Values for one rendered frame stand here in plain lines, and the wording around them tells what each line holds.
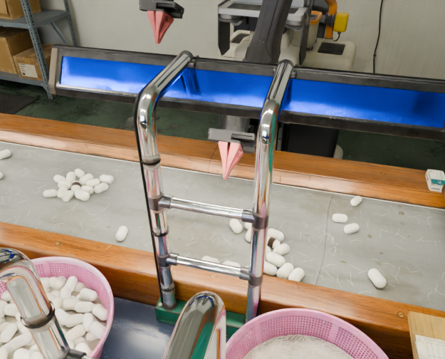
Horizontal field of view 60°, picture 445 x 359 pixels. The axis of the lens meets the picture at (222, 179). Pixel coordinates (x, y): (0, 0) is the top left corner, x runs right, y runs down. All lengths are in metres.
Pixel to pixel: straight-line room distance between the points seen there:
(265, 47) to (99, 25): 2.66
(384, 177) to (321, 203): 0.17
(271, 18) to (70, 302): 0.64
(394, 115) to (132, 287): 0.53
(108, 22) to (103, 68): 2.70
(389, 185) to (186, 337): 0.80
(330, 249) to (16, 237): 0.62
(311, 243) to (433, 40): 2.10
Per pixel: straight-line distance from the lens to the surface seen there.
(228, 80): 0.59
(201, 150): 1.02
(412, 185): 1.00
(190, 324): 0.23
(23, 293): 0.34
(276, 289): 0.70
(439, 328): 0.72
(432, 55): 2.79
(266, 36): 0.84
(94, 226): 0.87
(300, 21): 1.17
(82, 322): 0.72
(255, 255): 0.56
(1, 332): 0.78
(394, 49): 2.76
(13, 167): 1.13
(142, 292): 0.77
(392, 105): 0.58
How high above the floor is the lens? 1.31
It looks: 37 degrees down
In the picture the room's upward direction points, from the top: straight up
